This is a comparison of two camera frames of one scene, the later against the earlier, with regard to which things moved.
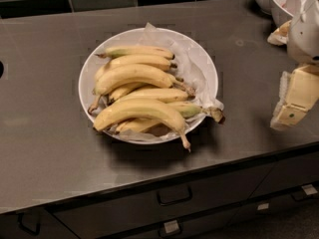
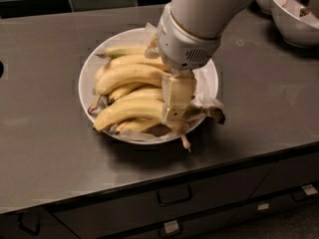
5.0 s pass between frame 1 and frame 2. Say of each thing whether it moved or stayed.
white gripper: moved
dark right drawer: stayed
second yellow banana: stayed
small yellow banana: stayed
